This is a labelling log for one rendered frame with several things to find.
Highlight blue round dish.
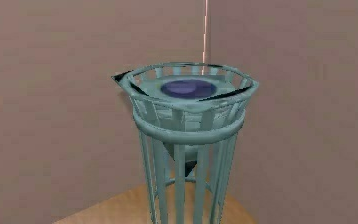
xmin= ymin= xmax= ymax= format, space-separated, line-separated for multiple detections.
xmin=160 ymin=79 xmax=218 ymax=100

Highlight teal slatted stand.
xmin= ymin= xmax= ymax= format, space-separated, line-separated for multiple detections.
xmin=111 ymin=61 xmax=260 ymax=224

